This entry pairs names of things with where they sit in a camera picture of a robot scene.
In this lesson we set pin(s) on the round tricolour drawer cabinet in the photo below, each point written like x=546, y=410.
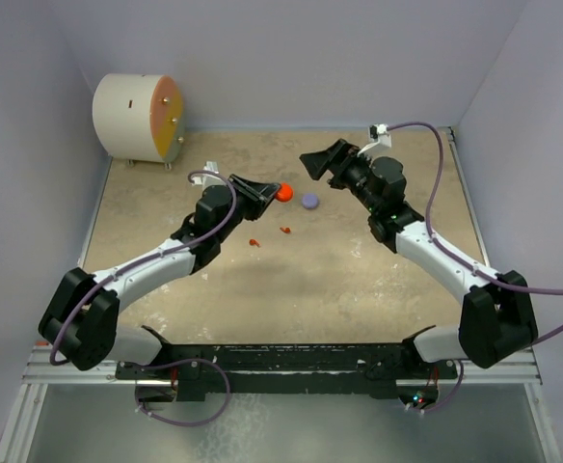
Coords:
x=139, y=117

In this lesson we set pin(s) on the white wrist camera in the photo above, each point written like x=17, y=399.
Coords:
x=379, y=138
x=208, y=178

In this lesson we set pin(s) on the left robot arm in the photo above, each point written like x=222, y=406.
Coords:
x=81, y=322

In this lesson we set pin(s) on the orange earbud charging case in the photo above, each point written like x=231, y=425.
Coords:
x=285, y=193

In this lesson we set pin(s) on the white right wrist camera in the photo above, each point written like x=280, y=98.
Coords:
x=379, y=138

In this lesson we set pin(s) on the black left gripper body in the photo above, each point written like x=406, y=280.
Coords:
x=246, y=204

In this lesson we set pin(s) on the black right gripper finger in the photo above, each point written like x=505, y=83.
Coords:
x=341, y=149
x=317, y=164

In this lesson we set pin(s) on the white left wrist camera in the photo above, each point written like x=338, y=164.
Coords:
x=208, y=178

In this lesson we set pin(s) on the purple earbud charging case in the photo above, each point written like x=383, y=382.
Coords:
x=310, y=201

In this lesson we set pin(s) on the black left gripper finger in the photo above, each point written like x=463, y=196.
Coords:
x=265, y=195
x=254, y=189

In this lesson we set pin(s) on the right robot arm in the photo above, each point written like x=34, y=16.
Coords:
x=497, y=317

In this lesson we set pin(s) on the aluminium rail frame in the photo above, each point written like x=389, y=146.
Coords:
x=338, y=321

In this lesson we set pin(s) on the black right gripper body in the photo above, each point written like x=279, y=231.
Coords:
x=353, y=174

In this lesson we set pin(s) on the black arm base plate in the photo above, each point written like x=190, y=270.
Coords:
x=379, y=370

